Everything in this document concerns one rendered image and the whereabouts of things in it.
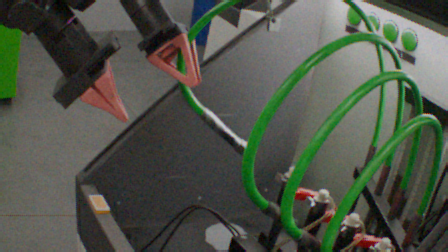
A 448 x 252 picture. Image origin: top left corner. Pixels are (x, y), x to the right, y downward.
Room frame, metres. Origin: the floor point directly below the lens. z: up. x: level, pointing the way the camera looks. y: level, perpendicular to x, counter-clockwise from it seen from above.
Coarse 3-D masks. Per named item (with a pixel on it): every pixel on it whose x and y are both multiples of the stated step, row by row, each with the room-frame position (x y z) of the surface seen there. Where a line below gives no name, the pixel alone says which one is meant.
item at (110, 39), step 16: (64, 32) 0.49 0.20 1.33; (80, 32) 0.51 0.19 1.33; (112, 32) 0.55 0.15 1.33; (48, 48) 0.49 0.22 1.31; (64, 48) 0.49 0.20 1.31; (80, 48) 0.50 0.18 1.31; (96, 48) 0.52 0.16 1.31; (112, 48) 0.51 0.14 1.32; (64, 64) 0.50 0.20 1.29; (80, 64) 0.50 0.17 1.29; (96, 64) 0.51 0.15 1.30; (64, 80) 0.51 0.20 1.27
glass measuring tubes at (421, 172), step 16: (432, 112) 0.75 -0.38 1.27; (432, 128) 0.77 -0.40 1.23; (400, 144) 0.82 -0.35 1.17; (432, 144) 0.74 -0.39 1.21; (400, 160) 0.83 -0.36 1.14; (416, 160) 0.77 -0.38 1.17; (432, 160) 0.74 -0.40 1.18; (400, 176) 0.79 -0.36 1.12; (416, 176) 0.78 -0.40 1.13; (384, 192) 0.82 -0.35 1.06; (416, 192) 0.74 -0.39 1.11; (400, 208) 0.76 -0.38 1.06; (416, 208) 0.74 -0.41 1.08; (368, 224) 0.82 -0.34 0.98
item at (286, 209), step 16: (368, 80) 0.54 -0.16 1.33; (384, 80) 0.55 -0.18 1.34; (352, 96) 0.52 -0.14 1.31; (416, 96) 0.61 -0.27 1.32; (336, 112) 0.51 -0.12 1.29; (416, 112) 0.63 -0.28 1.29; (320, 128) 0.51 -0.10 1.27; (320, 144) 0.50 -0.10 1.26; (416, 144) 0.63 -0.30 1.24; (304, 160) 0.49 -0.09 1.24; (288, 192) 0.49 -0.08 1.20; (400, 192) 0.64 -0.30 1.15; (288, 208) 0.49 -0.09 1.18; (288, 224) 0.49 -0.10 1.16; (304, 240) 0.51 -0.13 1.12
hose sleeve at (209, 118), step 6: (204, 114) 0.75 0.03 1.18; (210, 114) 0.75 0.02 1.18; (204, 120) 0.75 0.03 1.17; (210, 120) 0.75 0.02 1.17; (216, 120) 0.75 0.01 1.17; (210, 126) 0.75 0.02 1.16; (216, 126) 0.75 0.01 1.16; (222, 126) 0.75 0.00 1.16; (216, 132) 0.76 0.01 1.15; (222, 132) 0.75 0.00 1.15; (228, 132) 0.76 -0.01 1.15; (228, 138) 0.75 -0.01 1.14; (234, 138) 0.76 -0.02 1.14; (234, 144) 0.76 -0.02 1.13
